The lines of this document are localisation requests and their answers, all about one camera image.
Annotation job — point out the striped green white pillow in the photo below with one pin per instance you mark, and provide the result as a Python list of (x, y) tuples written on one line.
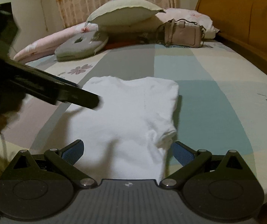
[(123, 12)]

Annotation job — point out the grey donut cushion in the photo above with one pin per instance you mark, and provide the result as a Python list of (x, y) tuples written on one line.
[(81, 46)]

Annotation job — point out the pink leather handbag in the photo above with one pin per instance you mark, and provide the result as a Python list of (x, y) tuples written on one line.
[(180, 33)]

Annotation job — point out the wooden headboard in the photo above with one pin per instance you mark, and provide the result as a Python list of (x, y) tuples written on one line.
[(242, 26)]

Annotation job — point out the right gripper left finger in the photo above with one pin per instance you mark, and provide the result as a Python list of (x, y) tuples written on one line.
[(62, 162)]

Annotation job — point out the pink floral folded quilt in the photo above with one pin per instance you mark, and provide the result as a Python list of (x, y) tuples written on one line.
[(47, 45)]

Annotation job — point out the white printed sweatshirt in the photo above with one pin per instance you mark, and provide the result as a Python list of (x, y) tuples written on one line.
[(129, 134)]

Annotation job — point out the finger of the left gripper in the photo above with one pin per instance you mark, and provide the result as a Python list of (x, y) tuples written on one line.
[(82, 99)]

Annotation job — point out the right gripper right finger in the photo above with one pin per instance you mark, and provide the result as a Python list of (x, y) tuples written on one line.
[(192, 162)]

